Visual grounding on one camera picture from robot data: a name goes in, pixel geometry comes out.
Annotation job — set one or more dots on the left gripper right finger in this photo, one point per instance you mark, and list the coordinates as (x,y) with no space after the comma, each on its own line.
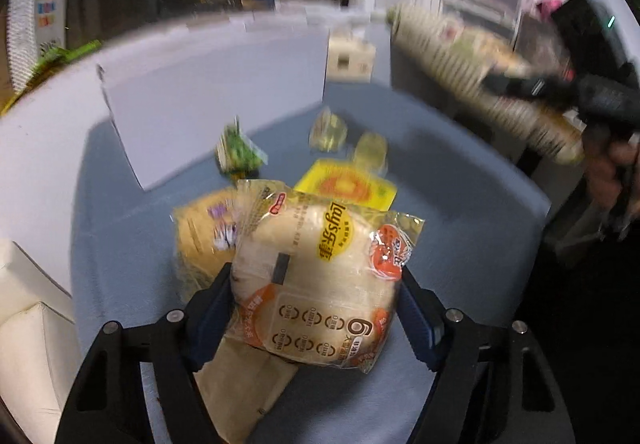
(421,315)

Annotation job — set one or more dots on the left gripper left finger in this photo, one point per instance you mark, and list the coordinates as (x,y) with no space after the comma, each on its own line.
(209,312)

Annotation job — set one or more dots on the Kuromi cracker bag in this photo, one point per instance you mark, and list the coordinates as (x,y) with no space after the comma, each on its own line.
(205,232)

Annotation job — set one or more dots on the beige orange-trimmed snack bag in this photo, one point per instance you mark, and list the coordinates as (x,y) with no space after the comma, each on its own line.
(240,385)

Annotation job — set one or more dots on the yellow Lays chips bag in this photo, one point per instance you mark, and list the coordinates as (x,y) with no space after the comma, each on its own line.
(315,280)

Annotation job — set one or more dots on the white patterned snack bag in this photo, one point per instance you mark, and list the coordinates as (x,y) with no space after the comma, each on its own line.
(458,57)

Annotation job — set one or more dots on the green pea snack packet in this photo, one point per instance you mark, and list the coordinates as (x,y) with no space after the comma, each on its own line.
(238,157)

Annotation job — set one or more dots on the yellow sunflower seed bag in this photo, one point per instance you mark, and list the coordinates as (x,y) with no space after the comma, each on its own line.
(344,182)

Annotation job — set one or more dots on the clear jelly cup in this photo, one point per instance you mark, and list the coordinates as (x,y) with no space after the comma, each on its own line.
(328,133)
(370,153)

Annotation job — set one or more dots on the right hand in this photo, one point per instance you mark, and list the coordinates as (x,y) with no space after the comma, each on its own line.
(602,157)

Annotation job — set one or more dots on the blue table cloth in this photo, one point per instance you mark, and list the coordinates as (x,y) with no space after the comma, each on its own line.
(483,220)

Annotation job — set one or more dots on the white sofa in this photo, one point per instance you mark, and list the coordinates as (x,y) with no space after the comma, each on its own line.
(40,353)

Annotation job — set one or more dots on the white cardboard storage box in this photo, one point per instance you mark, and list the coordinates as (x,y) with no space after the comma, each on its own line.
(170,104)

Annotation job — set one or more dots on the yellow tissue pack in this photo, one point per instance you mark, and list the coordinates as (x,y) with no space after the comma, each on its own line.
(351,58)

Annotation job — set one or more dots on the green snack packets on sill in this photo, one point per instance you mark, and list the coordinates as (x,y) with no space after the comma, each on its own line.
(53,62)

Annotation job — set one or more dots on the white Sanfu shopping bag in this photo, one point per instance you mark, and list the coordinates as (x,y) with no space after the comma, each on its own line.
(34,27)

